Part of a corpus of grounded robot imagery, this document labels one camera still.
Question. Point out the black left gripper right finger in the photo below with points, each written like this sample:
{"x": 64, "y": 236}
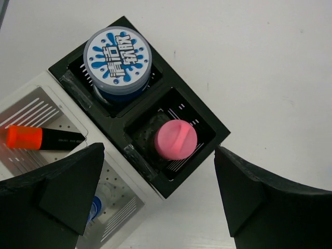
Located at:
{"x": 265, "y": 210}

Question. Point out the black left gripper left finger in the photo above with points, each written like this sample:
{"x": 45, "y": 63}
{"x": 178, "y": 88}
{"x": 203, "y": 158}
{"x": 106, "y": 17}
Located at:
{"x": 49, "y": 207}

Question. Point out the blue slime jar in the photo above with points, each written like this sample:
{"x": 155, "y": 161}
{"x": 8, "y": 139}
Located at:
{"x": 119, "y": 60}

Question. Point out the white slotted organizer box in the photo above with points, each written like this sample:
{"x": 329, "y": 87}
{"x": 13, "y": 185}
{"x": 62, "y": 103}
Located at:
{"x": 41, "y": 102}

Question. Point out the black slotted organizer box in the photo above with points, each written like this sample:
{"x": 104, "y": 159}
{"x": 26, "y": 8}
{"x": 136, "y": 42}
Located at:
{"x": 131, "y": 126}

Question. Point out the clear glue bottle blue cap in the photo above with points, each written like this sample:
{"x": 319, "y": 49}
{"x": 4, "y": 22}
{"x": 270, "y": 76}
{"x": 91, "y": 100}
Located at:
{"x": 105, "y": 197}

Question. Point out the orange highlighter marker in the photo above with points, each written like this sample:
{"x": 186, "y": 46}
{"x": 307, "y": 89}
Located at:
{"x": 33, "y": 138}

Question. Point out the pink capped crayon tube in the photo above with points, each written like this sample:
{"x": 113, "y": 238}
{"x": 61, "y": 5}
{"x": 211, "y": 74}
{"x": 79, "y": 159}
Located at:
{"x": 175, "y": 140}

